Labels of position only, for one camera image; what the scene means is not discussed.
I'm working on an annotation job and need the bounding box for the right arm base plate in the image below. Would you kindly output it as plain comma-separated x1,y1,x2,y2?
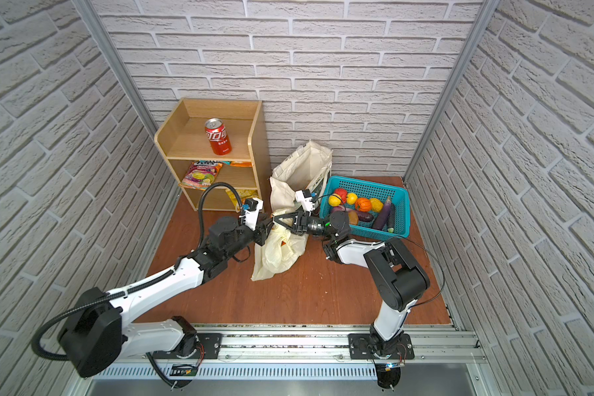
348,333,415,361

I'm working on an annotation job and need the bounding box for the pink green candy bag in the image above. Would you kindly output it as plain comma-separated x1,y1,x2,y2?
179,161,223,190

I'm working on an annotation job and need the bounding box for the canvas tote bag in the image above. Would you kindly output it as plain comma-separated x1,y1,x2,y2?
270,140,333,211

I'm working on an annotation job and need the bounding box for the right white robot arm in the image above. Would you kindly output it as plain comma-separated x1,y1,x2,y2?
274,211,431,356

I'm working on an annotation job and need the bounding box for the left black cable conduit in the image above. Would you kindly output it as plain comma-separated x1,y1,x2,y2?
30,181,244,362

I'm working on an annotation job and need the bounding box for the teal plastic basket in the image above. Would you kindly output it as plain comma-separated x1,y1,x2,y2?
319,176,411,241

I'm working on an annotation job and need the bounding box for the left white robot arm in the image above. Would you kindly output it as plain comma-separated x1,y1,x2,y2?
58,217,272,378

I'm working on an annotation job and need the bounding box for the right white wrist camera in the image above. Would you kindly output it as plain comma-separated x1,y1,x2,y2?
295,189,316,213

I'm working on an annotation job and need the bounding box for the aluminium rail frame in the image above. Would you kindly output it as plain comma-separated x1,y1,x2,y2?
61,322,491,396

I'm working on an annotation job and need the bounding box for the red toy tomato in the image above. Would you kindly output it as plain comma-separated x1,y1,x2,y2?
334,188,347,204

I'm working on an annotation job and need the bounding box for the wooden shelf unit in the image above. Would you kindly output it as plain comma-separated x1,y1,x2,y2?
154,98,272,210

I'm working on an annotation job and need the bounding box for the orange toy pumpkin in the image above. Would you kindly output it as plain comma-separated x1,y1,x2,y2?
355,197,372,213

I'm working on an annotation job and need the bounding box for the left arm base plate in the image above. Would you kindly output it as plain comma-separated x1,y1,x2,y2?
152,333,223,361

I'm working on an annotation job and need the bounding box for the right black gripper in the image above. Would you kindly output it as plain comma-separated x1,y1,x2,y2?
278,214,337,242

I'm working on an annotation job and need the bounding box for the purple toy eggplant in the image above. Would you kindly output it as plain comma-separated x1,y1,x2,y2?
372,197,394,231

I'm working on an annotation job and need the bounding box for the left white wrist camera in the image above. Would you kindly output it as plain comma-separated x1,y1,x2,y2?
240,197,263,231

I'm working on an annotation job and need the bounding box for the yellow chip bag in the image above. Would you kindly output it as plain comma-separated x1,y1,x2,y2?
225,189,259,211

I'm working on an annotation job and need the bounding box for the thin cream plastic bag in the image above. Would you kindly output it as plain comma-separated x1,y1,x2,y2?
251,225,308,281

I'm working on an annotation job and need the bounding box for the red cola can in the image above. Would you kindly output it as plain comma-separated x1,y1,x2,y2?
205,118,232,156

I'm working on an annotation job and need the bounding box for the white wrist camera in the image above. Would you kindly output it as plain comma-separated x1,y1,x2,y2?
240,197,263,231
295,189,316,213

